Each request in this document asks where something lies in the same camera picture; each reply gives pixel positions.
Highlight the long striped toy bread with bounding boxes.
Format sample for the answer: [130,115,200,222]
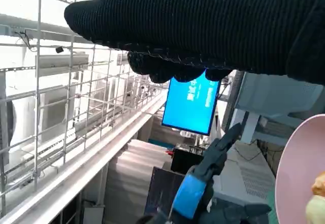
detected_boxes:
[311,172,325,197]

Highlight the right black gloved robot hand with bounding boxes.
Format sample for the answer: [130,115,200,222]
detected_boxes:
[63,0,325,85]

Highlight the dark flat panel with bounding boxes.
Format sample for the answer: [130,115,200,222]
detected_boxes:
[144,167,186,217]

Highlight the blue lit monitor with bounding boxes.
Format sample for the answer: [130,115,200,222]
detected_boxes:
[161,70,221,136]

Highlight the pink bowl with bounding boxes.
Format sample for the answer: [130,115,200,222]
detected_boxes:
[275,114,325,224]

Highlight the round toy bread bun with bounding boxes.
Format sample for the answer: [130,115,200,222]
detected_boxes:
[305,195,325,224]

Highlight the white wire grid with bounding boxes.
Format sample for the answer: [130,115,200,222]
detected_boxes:
[0,0,166,202]

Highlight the green cutting mat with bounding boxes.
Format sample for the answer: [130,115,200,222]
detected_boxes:
[264,190,280,224]

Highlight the black computer box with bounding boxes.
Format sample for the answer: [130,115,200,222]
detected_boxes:
[170,147,206,174]

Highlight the left bare black robot hand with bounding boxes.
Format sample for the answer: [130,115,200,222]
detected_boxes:
[172,122,242,221]

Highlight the white air conditioner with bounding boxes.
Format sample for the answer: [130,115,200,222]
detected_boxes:
[35,52,89,70]

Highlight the white perforated appliance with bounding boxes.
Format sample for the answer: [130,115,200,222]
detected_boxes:
[213,142,276,202]

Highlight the white corrugated sheet stack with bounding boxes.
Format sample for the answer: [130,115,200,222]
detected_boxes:
[104,140,176,217]

